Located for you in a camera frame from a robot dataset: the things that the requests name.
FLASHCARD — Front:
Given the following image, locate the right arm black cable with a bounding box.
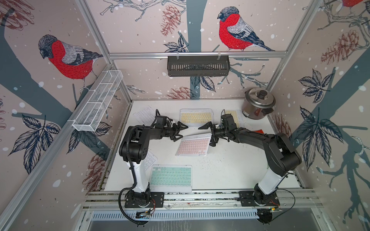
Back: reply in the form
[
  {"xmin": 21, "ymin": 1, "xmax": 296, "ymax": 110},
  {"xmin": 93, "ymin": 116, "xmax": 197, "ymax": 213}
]
[{"xmin": 270, "ymin": 173, "xmax": 297, "ymax": 221}]

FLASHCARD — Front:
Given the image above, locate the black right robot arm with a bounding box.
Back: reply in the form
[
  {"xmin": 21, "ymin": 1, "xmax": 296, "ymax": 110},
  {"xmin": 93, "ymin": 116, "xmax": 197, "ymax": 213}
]
[{"xmin": 199, "ymin": 114, "xmax": 302, "ymax": 206}]

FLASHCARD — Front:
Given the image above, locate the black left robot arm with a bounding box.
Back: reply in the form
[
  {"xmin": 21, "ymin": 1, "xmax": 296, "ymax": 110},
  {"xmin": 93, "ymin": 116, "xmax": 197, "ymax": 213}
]
[{"xmin": 119, "ymin": 114, "xmax": 188, "ymax": 208}]

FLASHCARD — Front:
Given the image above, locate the white keyboard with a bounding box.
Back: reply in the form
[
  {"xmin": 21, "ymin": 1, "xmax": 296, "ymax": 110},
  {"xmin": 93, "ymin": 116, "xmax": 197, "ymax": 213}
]
[
  {"xmin": 144, "ymin": 151, "xmax": 158, "ymax": 171},
  {"xmin": 134, "ymin": 106, "xmax": 156, "ymax": 126}
]

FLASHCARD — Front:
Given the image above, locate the yellow keyboard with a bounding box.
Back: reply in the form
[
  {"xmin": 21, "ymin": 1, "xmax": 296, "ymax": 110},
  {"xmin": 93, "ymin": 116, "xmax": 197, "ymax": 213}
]
[
  {"xmin": 180, "ymin": 108, "xmax": 214, "ymax": 127},
  {"xmin": 225, "ymin": 110, "xmax": 244, "ymax": 128}
]

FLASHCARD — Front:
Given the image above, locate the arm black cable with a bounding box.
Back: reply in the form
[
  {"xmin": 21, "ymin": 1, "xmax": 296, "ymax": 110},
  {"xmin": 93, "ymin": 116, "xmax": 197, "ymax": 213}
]
[
  {"xmin": 118, "ymin": 161, "xmax": 154, "ymax": 226},
  {"xmin": 270, "ymin": 173, "xmax": 297, "ymax": 221}
]

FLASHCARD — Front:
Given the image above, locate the white wire mesh basket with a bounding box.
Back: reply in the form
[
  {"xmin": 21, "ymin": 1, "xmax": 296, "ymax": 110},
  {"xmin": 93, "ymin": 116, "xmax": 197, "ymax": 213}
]
[{"xmin": 72, "ymin": 70, "xmax": 123, "ymax": 132}]

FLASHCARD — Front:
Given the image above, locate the green keyboard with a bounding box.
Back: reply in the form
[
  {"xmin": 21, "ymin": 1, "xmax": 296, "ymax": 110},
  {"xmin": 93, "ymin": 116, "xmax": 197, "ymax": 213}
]
[{"xmin": 149, "ymin": 165, "xmax": 192, "ymax": 193}]

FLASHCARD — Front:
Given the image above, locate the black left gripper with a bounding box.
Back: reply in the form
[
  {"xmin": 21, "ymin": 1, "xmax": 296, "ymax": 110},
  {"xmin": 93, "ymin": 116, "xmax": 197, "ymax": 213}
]
[{"xmin": 163, "ymin": 122, "xmax": 188, "ymax": 142}]

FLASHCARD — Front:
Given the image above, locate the steel rice cooker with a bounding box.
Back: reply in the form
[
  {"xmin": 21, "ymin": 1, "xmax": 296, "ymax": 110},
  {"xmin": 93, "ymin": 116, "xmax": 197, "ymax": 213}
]
[{"xmin": 241, "ymin": 88, "xmax": 276, "ymax": 120}]

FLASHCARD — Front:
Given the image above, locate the aluminium frame rail base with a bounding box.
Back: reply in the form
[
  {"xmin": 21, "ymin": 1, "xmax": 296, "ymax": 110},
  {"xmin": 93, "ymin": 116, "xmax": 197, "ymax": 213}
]
[{"xmin": 83, "ymin": 189, "xmax": 323, "ymax": 211}]

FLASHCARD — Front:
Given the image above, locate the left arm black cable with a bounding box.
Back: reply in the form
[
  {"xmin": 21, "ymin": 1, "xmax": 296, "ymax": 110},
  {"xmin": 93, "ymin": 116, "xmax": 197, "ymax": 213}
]
[{"xmin": 118, "ymin": 161, "xmax": 154, "ymax": 226}]

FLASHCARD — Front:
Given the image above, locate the black hanging wire basket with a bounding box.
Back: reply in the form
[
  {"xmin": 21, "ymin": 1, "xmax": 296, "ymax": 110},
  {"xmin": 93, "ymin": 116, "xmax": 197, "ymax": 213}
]
[{"xmin": 167, "ymin": 55, "xmax": 230, "ymax": 77}]

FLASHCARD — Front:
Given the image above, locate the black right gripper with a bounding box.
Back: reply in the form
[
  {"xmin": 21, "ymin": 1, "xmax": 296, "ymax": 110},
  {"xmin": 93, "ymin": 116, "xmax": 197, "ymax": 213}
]
[{"xmin": 199, "ymin": 121, "xmax": 230, "ymax": 146}]

